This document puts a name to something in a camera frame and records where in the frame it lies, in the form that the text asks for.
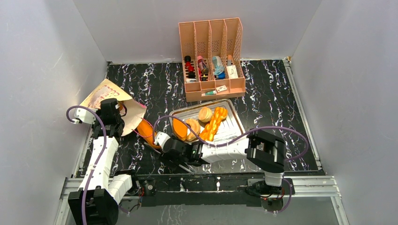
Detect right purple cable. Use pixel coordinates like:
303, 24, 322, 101
152, 115, 310, 215

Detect orange braided fake bread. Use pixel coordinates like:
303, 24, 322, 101
199, 107, 228, 142

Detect blue tape dispenser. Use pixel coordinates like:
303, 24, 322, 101
212, 56, 225, 80

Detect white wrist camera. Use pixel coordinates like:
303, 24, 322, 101
154, 132, 170, 148
72, 108, 97, 125

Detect black red item in organizer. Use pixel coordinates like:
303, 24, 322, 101
184, 55, 196, 79

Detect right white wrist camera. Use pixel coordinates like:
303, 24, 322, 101
154, 132, 170, 148

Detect green tube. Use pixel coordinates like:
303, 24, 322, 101
201, 90, 217, 97

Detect metal tongs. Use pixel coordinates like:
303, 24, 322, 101
143, 141, 196, 174

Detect silver metal tray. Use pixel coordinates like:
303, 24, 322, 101
170, 99, 245, 142

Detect pink bottle in organizer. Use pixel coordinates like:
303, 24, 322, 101
197, 56, 209, 82

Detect white box in organizer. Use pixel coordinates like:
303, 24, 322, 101
226, 65, 239, 79

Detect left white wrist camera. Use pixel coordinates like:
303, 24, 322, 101
72, 108, 97, 125

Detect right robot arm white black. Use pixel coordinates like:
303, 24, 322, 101
154, 129, 285, 195

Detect orange desk file organizer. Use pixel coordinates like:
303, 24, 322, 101
178, 17, 246, 102

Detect long orange fake baguette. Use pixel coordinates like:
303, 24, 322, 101
136, 119, 161, 149

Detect small white packet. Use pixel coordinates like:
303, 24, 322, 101
216, 85, 228, 93

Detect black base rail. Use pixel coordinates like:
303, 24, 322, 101
138, 172, 265, 207

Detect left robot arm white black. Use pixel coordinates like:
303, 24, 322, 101
66, 98, 140, 225

